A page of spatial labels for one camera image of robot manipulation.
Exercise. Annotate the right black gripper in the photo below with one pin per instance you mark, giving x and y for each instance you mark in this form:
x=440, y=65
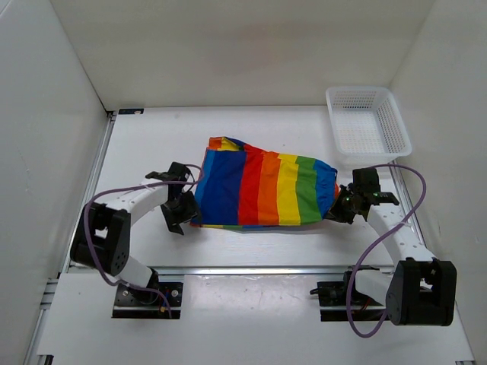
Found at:
x=334, y=211

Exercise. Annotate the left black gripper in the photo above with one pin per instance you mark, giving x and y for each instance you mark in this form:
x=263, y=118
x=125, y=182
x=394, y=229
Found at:
x=173, y=220

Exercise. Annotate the rainbow striped shorts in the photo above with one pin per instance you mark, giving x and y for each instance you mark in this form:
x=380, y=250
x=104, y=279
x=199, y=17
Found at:
x=245, y=187

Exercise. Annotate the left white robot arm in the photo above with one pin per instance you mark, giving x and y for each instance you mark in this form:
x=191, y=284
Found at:
x=103, y=235

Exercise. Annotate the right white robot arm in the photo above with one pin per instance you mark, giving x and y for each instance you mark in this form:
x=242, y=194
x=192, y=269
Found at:
x=422, y=288

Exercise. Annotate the white perforated plastic basket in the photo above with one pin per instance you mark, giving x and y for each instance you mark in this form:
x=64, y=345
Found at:
x=367, y=126

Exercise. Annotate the small black corner label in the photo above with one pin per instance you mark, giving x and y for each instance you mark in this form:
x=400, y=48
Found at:
x=131, y=111

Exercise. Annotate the aluminium front rail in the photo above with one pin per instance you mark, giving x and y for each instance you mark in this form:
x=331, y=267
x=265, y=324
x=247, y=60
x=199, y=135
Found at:
x=253, y=270

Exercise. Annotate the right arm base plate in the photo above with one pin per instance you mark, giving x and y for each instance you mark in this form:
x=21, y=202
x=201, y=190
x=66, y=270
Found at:
x=331, y=296

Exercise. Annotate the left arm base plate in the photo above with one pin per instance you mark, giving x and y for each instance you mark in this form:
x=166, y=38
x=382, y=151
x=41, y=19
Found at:
x=135, y=304

